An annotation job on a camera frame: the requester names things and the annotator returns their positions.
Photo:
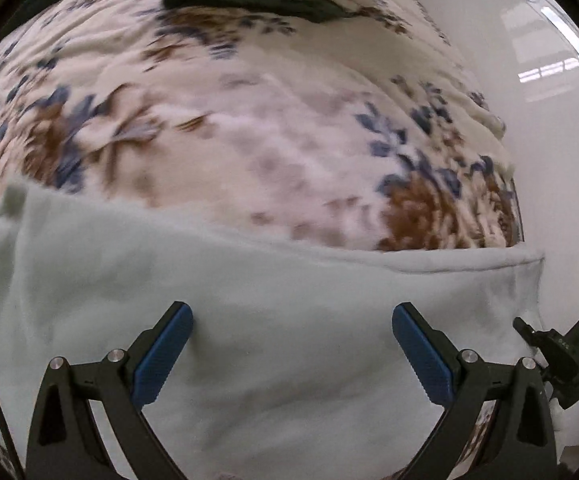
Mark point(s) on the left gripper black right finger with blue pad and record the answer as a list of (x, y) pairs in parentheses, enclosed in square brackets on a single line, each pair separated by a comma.
[(519, 443)]

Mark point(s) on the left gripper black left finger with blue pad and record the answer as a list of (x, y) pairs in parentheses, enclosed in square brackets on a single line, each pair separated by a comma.
[(64, 441)]

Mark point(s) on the light grey fleece pants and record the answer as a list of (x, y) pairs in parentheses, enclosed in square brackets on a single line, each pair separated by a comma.
[(292, 371)]

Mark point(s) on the floral plaid fleece blanket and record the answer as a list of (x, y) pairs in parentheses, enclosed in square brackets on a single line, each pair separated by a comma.
[(296, 118)]

